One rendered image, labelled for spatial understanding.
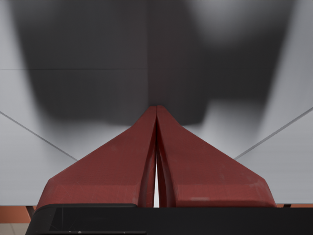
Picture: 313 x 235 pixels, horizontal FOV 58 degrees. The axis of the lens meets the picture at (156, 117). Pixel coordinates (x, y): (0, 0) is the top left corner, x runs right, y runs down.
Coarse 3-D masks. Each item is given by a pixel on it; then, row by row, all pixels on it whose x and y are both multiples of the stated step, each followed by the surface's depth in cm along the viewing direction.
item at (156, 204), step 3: (156, 174) 15; (156, 177) 15; (156, 180) 15; (156, 183) 16; (156, 186) 16; (156, 189) 16; (156, 192) 16; (156, 195) 16; (156, 198) 16; (156, 201) 16; (156, 204) 17
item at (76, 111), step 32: (0, 96) 12; (32, 96) 12; (64, 96) 12; (96, 96) 12; (128, 96) 12; (160, 96) 12; (192, 96) 12; (224, 96) 12; (256, 96) 12; (288, 96) 12; (32, 128) 13; (64, 128) 13; (96, 128) 13; (128, 128) 13; (192, 128) 13; (224, 128) 13; (256, 128) 13
